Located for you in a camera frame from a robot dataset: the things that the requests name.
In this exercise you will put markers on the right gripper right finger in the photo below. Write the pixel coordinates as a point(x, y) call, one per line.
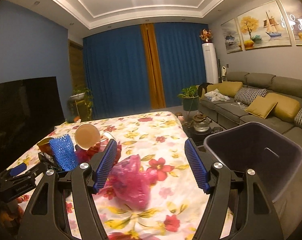
point(200, 163)

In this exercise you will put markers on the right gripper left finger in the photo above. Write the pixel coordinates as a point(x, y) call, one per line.
point(101, 164)

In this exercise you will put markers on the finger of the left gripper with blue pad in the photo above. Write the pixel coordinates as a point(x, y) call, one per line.
point(15, 171)

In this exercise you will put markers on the red white plastic bag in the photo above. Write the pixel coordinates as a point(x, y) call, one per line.
point(86, 155)

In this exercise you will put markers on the white red apple cup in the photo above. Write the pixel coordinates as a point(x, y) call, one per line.
point(87, 135)

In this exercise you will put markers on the small red gold cup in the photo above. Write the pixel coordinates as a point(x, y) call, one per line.
point(44, 145)

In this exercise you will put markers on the pink plastic bag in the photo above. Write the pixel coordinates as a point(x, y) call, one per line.
point(131, 185)

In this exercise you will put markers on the blue foam net sleeve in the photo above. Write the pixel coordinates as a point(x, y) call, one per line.
point(63, 151)

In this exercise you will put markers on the dark plastic trash bin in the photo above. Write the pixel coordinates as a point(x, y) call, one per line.
point(275, 158)

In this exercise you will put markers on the black crumpled wrapper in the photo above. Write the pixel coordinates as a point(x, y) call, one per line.
point(49, 161)

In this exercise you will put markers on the floral tablecloth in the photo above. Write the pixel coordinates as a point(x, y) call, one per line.
point(153, 160)

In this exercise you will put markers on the dark coffee table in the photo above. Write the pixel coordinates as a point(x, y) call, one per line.
point(199, 137)

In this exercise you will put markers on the glass teapot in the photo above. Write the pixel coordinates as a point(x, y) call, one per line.
point(201, 123)

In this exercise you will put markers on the small figurine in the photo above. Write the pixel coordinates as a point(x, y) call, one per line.
point(180, 117)

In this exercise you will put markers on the black television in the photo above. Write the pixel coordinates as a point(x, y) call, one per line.
point(29, 111)

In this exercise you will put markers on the plant on wooden stand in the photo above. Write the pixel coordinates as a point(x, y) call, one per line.
point(80, 103)

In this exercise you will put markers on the potted green plant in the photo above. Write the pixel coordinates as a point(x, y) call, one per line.
point(190, 98)

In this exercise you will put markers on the white cloth on sofa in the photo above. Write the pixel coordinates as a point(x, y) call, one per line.
point(215, 95)

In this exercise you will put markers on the orange curtain strip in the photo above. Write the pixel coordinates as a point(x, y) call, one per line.
point(156, 90)

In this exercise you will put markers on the yellow cushion far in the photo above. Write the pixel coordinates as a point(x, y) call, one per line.
point(227, 88)

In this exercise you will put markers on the yellow cushion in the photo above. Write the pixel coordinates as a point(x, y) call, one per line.
point(261, 107)
point(227, 88)
point(286, 108)

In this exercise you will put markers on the patterned cushion far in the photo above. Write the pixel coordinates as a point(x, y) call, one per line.
point(247, 95)

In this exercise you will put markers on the yellow cushion front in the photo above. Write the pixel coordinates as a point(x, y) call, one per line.
point(261, 107)

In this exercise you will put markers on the white standing air conditioner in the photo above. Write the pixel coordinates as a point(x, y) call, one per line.
point(211, 66)

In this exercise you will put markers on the blue curtain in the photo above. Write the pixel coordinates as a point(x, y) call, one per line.
point(115, 67)

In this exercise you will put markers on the grey sectional sofa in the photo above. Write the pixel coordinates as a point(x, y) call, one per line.
point(231, 114)

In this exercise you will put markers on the yellow cushion back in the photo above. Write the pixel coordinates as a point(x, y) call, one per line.
point(286, 108)

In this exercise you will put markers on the wooden door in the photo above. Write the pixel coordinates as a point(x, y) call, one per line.
point(76, 65)

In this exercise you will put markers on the red flower decoration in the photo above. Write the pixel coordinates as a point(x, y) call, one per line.
point(206, 36)

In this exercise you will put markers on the left landscape painting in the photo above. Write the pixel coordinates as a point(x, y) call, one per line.
point(231, 36)

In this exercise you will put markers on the tree and ship painting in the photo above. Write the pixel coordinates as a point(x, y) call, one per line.
point(263, 27)

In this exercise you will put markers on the right purple painting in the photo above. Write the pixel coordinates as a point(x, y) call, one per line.
point(293, 10)

